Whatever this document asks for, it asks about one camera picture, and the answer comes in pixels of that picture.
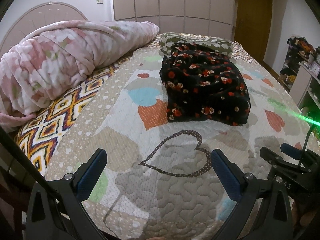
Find pink arched headboard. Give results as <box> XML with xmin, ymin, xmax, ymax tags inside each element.
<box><xmin>1</xmin><ymin>2</ymin><xmax>87</xmax><ymax>55</ymax></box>

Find black floral garment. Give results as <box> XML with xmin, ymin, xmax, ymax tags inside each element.
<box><xmin>159</xmin><ymin>42</ymin><xmax>251</xmax><ymax>126</ymax></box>

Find cluttered white shelf unit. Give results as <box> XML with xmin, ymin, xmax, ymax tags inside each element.
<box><xmin>279</xmin><ymin>36</ymin><xmax>319</xmax><ymax>121</ymax></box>

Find patchwork quilted bedspread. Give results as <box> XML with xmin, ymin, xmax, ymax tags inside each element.
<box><xmin>16</xmin><ymin>42</ymin><xmax>319</xmax><ymax>239</ymax></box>

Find olive bolster pillow white spots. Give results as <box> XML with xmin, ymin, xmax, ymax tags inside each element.
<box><xmin>159</xmin><ymin>32</ymin><xmax>233</xmax><ymax>56</ymax></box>

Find brown wooden door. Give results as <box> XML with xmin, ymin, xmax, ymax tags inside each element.
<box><xmin>234</xmin><ymin>0</ymin><xmax>272</xmax><ymax>63</ymax></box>

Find pink floral blanket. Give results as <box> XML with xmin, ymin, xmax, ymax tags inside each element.
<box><xmin>1</xmin><ymin>20</ymin><xmax>159</xmax><ymax>132</ymax></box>

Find grey panelled wardrobe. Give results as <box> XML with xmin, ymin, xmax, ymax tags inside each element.
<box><xmin>113</xmin><ymin>0</ymin><xmax>235</xmax><ymax>40</ymax></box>

